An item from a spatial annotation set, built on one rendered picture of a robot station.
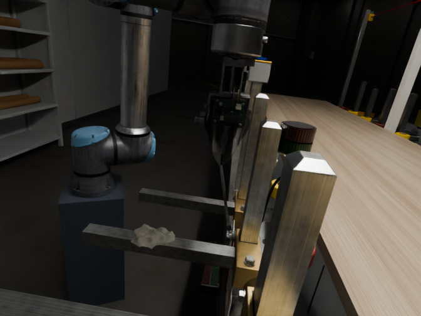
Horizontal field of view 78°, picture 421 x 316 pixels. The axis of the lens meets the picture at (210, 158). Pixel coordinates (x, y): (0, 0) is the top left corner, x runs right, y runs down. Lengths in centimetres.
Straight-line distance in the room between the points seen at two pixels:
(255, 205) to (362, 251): 22
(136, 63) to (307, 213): 96
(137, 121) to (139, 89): 14
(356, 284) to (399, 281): 8
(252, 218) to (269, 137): 17
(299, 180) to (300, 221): 4
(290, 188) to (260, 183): 28
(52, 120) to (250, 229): 327
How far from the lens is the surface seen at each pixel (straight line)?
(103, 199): 121
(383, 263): 60
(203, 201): 77
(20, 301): 36
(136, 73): 111
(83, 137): 115
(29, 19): 361
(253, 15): 47
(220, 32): 47
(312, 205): 23
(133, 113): 115
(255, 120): 71
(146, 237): 56
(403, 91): 204
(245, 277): 52
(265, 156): 47
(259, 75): 94
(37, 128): 381
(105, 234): 58
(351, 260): 57
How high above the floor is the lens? 121
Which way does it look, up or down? 21 degrees down
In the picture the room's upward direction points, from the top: 7 degrees clockwise
